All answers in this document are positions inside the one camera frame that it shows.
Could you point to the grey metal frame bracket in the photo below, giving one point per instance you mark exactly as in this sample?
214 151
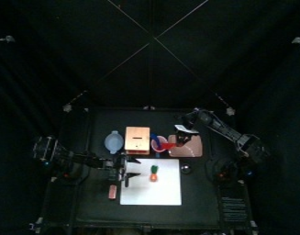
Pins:
67 107
9 39
149 107
298 40
230 111

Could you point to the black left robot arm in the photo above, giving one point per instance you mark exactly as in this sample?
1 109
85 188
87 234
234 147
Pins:
54 150

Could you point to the light blue plastic bowl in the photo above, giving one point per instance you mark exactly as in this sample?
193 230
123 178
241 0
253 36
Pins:
114 142

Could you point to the blue toy utensil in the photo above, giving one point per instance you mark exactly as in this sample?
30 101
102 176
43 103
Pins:
154 137

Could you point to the pinkish brown cutting board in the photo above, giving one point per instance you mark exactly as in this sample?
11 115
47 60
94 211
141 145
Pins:
193 150

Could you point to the red rectangular bar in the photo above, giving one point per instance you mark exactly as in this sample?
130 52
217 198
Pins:
113 192

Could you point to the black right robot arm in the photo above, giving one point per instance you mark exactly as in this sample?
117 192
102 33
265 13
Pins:
226 131

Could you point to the orange toy carrot body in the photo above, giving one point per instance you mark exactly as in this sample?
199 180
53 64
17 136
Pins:
154 178

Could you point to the light wooden box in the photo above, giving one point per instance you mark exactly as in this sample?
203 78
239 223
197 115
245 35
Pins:
138 139

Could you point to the pink plastic cup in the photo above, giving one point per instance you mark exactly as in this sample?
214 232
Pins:
158 147

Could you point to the red toy utensil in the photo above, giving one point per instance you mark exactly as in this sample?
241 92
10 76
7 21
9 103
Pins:
169 146

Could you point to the white square mat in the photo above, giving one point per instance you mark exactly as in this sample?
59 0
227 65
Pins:
157 192

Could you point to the small black round knob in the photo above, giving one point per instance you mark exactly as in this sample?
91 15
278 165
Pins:
186 168

